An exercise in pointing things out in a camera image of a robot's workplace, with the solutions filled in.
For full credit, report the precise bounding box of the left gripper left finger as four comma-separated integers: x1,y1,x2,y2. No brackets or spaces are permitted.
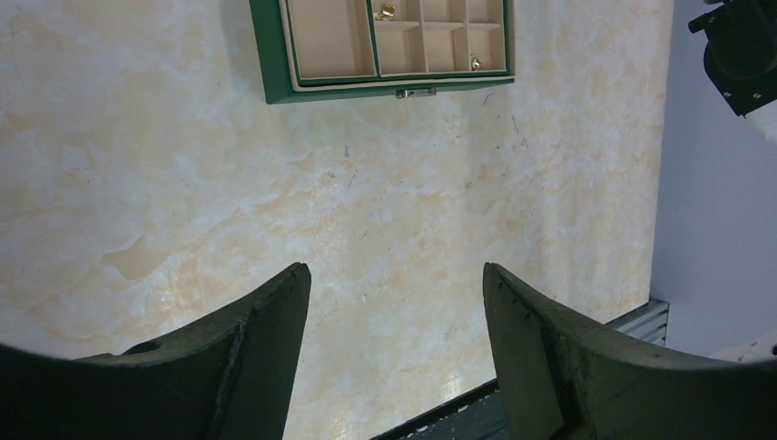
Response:
1,263,312,439

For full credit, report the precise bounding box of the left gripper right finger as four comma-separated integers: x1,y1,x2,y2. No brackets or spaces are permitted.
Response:
483,263,776,439

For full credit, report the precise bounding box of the green jewelry box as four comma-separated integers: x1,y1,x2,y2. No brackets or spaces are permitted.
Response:
250,1,516,105

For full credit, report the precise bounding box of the green jewelry tray insert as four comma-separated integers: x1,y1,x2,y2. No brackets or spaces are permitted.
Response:
279,0,512,87

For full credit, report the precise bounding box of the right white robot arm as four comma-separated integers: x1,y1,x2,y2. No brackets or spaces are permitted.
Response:
688,0,776,144

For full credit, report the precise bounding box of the aluminium frame rail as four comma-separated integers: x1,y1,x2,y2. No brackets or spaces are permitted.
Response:
607,299,670,347

